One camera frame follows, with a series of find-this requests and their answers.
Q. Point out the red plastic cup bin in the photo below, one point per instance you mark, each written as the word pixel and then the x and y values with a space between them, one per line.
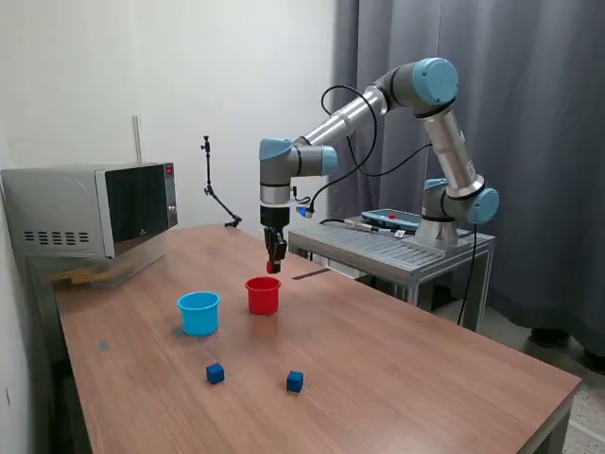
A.
pixel 262 302

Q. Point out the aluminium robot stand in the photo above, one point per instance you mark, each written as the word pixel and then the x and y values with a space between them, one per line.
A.
pixel 378 246

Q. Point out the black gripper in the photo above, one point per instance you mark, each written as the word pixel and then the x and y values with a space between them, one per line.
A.
pixel 274 216

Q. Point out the black tape strip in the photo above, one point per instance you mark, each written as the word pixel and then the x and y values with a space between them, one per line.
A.
pixel 307 274

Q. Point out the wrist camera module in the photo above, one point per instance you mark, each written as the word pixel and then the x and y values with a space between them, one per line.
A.
pixel 305 211

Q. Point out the blue teach pendant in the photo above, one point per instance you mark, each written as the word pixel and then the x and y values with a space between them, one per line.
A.
pixel 392 220

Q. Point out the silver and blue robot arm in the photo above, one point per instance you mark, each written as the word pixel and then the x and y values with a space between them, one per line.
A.
pixel 331 125

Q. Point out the grey round sticker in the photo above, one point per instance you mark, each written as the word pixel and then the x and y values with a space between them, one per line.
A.
pixel 103 345

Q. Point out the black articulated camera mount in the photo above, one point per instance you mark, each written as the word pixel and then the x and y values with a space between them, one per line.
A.
pixel 208 175

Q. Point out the silver microwave oven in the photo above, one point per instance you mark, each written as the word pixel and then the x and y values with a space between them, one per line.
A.
pixel 57 208

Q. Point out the grey curtain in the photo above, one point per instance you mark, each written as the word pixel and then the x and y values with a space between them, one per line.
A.
pixel 543 142

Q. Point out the blue cube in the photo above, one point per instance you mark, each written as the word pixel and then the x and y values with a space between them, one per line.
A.
pixel 294 382
pixel 215 374

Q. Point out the white wall pipe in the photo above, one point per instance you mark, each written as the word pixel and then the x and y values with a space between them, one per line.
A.
pixel 137 142

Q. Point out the wooden blocks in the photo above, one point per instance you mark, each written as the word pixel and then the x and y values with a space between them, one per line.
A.
pixel 71 278

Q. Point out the blue plastic cup bin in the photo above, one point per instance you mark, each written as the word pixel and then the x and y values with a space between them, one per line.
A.
pixel 198 317

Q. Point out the clear plastic box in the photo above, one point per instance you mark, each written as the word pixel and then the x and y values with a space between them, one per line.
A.
pixel 132 269

